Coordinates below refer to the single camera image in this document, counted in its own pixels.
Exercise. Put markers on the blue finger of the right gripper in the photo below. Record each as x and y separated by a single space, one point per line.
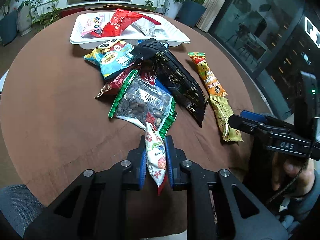
253 116

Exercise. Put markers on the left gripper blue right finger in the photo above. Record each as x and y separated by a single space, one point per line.
169 149

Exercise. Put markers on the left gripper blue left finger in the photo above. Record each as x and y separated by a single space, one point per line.
142 169

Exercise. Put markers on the white floral snack packet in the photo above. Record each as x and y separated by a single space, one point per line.
155 156

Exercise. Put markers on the gold snack packet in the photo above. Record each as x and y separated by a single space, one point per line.
222 112

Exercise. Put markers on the orange snack bar packet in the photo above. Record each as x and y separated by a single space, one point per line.
213 86

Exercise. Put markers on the green-edged seeds bag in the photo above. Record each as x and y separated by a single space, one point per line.
137 99

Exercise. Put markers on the blue biscuit packet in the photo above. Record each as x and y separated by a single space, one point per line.
150 77

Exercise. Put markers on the black snack bag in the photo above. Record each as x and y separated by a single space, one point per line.
172 74

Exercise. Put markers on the brown chocolate wafer packet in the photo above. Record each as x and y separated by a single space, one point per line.
112 87

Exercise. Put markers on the light blue panda snack bag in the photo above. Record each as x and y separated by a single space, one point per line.
112 57

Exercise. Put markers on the white red grey snack bag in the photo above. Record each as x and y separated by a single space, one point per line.
150 29

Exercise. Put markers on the pink cartoon snack packet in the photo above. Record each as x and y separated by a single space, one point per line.
91 24

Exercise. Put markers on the person's right hand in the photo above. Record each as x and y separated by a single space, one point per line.
284 170

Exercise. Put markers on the glass sliding door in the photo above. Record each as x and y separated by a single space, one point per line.
273 40

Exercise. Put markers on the beige curtain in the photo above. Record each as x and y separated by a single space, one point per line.
212 9

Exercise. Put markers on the tall plant in blue pot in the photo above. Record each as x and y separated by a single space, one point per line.
197 2

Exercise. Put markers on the grey chair seat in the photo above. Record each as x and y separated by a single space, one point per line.
20 207

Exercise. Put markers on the white plastic tray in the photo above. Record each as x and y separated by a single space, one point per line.
174 37

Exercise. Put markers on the white tv console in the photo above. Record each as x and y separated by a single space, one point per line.
62 4

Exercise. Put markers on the left plant in white pot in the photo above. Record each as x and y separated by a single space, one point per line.
40 12

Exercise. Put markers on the left plant in blue pot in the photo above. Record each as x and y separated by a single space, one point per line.
8 23

